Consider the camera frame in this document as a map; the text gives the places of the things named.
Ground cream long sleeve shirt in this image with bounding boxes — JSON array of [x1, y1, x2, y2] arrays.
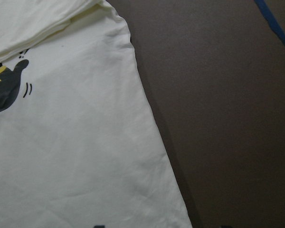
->
[[0, 0, 191, 228]]

